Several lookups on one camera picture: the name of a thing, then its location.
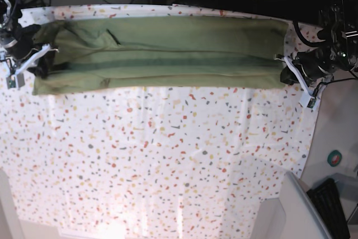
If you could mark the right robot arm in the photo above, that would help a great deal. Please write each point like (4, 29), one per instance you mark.
(11, 12)

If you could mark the green t-shirt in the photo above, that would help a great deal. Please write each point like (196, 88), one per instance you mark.
(184, 51)

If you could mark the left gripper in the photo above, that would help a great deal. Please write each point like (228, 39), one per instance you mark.
(312, 65)

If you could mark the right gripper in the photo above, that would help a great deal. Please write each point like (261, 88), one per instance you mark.
(18, 43)

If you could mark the green tape roll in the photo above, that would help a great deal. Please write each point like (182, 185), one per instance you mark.
(334, 158)

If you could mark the terrazzo pattern tablecloth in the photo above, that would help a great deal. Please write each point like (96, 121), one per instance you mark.
(149, 162)

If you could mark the black keyboard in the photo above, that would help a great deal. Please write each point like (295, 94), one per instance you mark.
(326, 200)

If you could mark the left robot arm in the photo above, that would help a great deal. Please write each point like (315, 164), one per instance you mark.
(338, 34)

